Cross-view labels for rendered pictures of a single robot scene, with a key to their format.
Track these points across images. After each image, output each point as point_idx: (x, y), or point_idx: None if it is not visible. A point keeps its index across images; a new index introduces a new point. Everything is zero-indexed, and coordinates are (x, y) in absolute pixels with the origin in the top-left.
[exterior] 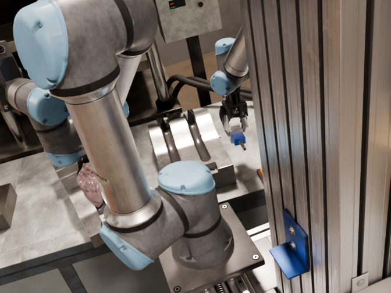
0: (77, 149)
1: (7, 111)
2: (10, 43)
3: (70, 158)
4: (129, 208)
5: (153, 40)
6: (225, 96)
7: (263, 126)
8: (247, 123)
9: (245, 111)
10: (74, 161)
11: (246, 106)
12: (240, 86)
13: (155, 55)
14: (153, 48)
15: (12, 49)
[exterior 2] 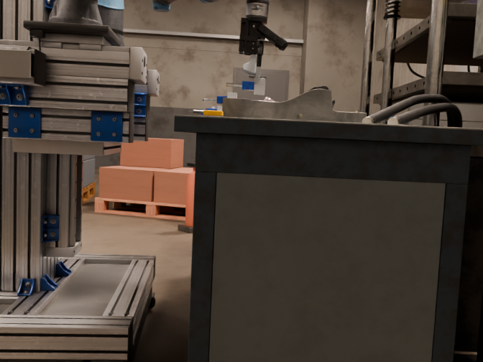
0: (156, 1)
1: (382, 98)
2: (402, 35)
3: (152, 4)
4: None
5: (433, 39)
6: (272, 42)
7: None
8: (244, 64)
9: (244, 48)
10: (153, 7)
11: (239, 38)
12: (249, 19)
13: (428, 58)
14: (429, 49)
15: (402, 42)
